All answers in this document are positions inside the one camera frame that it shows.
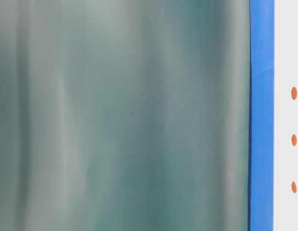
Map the green curtain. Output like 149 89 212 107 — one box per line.
0 0 250 231

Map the white board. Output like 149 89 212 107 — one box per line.
274 0 298 231

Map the blue table cloth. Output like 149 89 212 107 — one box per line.
248 0 274 231

